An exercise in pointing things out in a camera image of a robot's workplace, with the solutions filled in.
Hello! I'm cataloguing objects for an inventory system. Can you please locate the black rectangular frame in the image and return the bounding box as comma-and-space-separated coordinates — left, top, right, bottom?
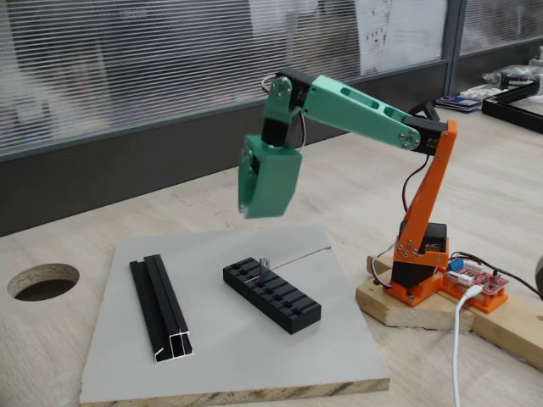
481, 80, 543, 135

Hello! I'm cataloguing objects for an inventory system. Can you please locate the white usb cable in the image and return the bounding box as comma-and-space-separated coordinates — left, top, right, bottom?
451, 284, 483, 407

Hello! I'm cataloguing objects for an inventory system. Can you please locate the thin black power cable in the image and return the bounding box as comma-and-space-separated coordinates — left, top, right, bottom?
453, 252, 543, 302

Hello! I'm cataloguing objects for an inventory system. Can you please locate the clear plastic bag with parts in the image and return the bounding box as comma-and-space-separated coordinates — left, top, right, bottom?
482, 64, 543, 92

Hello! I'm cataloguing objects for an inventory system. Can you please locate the stack of blue cards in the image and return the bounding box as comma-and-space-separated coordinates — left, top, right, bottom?
434, 95, 484, 114

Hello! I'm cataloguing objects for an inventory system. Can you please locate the grey laminated wood board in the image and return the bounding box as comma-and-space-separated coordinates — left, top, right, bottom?
79, 223, 391, 404

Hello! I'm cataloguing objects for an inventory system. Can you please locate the dark aluminium profile rail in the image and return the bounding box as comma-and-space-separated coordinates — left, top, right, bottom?
129, 253, 196, 365

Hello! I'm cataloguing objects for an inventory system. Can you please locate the long wooden plank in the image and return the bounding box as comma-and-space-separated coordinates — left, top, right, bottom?
466, 292, 543, 370

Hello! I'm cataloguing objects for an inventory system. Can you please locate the black folding stand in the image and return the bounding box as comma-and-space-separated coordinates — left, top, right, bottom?
407, 99, 442, 122

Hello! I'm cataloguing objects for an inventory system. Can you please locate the black slotted holder block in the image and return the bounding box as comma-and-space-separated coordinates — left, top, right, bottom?
222, 256, 322, 336

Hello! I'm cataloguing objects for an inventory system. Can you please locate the white paper packet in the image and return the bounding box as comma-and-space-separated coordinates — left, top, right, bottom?
460, 83, 495, 99

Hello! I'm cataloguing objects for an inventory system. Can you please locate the light wooden base block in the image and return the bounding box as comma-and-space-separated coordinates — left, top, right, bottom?
355, 254, 476, 332

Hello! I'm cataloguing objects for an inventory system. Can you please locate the servo wire bundle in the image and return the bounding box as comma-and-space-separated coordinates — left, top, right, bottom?
401, 154, 430, 213

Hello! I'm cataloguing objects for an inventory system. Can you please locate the red controller circuit board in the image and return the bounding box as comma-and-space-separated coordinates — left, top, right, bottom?
443, 256, 508, 296

